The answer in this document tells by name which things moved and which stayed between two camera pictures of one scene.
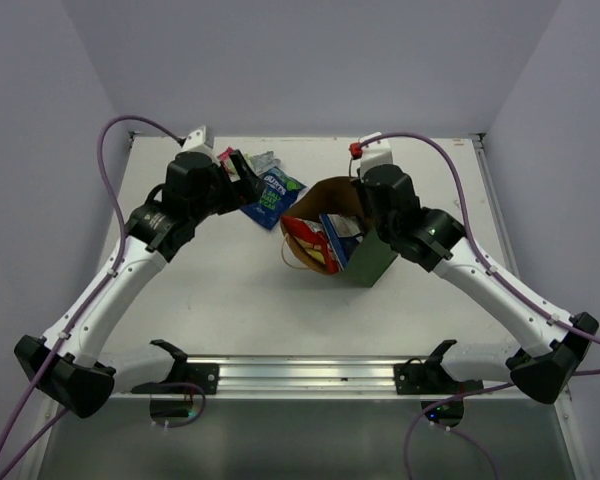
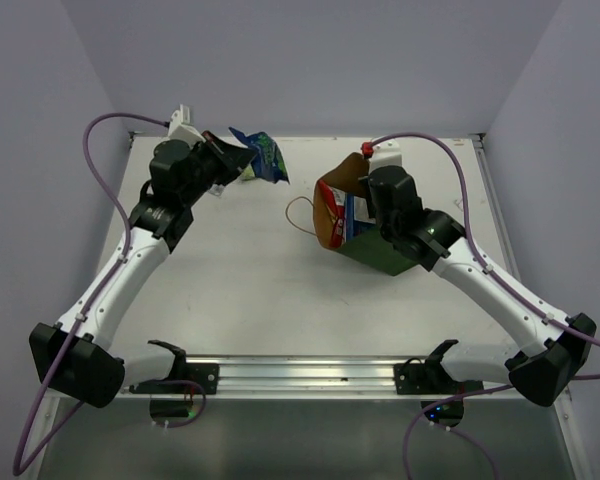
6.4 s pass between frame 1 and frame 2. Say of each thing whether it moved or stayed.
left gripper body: moved
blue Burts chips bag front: moved
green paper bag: moved
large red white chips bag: moved
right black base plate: stayed
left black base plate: stayed
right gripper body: stayed
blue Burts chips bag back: moved
